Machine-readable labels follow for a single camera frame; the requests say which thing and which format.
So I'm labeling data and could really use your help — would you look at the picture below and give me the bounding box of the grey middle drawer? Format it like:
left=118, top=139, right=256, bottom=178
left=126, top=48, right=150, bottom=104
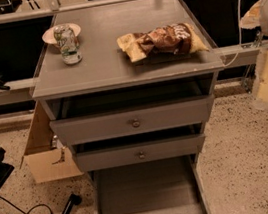
left=75, top=125, right=205, bottom=172

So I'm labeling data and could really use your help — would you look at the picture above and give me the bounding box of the grey drawer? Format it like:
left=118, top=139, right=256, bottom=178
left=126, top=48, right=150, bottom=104
left=51, top=80, right=214, bottom=145
left=93, top=156, right=212, bottom=214
left=75, top=125, right=205, bottom=172

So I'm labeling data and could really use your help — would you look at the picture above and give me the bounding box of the open cardboard box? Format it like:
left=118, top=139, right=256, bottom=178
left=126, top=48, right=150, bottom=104
left=23, top=102, right=83, bottom=184

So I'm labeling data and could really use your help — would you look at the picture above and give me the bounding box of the grey bottom drawer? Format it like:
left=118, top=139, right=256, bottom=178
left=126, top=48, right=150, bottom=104
left=93, top=156, right=212, bottom=214

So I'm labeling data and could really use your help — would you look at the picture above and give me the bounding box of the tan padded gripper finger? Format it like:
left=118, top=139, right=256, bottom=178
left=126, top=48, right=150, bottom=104
left=239, top=0, right=261, bottom=30

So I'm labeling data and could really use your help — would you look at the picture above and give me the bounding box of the small white plate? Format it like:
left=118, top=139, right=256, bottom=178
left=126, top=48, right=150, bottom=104
left=42, top=23, right=81, bottom=45

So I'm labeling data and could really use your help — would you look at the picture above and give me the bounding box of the white hanging cable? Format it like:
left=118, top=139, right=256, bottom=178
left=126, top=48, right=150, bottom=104
left=213, top=0, right=254, bottom=68

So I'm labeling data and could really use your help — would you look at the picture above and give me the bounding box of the grey drawer cabinet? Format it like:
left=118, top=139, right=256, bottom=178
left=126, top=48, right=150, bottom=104
left=33, top=0, right=224, bottom=172

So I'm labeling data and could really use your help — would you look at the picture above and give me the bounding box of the brown chip bag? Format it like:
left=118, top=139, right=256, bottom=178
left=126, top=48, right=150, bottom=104
left=116, top=23, right=208, bottom=63

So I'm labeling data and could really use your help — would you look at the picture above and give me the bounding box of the grey top drawer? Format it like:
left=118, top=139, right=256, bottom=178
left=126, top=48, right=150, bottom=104
left=51, top=80, right=214, bottom=145

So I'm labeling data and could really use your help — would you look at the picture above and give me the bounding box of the green soda can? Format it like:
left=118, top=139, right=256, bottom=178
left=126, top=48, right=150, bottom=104
left=53, top=24, right=82, bottom=65

